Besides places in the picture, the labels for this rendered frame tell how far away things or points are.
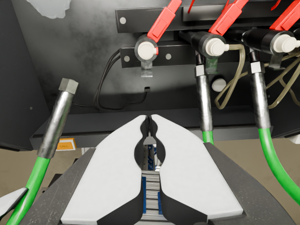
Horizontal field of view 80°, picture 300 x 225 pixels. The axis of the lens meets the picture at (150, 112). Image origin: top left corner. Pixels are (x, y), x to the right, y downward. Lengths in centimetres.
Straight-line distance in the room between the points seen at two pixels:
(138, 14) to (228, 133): 35
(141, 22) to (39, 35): 30
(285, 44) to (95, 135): 41
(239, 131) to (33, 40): 57
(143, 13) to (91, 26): 20
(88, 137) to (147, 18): 31
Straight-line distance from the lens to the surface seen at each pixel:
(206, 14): 35
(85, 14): 52
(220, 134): 50
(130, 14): 35
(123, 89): 54
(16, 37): 57
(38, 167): 24
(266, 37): 28
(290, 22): 30
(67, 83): 24
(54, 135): 24
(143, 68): 23
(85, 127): 52
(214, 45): 22
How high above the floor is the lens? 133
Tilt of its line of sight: 62 degrees down
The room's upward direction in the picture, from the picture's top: 177 degrees clockwise
